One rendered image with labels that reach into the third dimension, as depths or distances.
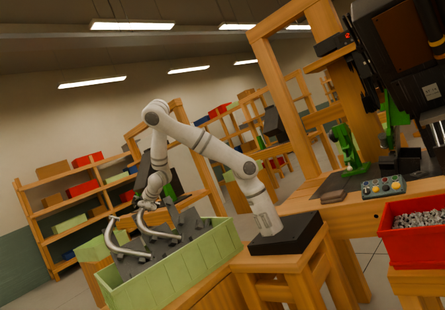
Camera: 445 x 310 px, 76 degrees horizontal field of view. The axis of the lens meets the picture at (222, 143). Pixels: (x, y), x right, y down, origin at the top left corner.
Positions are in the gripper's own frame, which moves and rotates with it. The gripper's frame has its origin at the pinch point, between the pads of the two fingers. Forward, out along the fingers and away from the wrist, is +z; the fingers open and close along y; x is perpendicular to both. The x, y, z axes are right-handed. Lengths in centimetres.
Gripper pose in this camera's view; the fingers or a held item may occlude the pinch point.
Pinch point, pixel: (142, 207)
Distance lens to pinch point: 157.1
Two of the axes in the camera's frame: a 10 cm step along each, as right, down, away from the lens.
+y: -8.9, -3.5, -2.9
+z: -4.5, 5.6, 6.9
